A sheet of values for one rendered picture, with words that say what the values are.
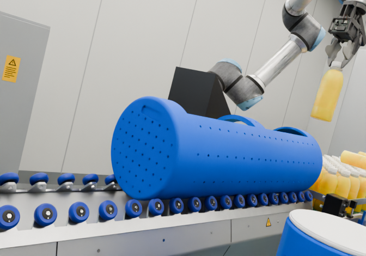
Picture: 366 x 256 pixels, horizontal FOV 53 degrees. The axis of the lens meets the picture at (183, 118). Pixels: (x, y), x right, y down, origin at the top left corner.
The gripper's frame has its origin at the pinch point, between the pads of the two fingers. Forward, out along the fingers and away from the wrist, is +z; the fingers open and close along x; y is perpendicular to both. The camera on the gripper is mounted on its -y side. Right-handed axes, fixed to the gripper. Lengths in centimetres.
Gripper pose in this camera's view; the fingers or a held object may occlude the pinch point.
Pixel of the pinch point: (337, 64)
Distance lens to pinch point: 137.0
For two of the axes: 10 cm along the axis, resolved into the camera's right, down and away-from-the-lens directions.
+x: 5.9, 2.1, -7.8
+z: -3.7, 9.3, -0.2
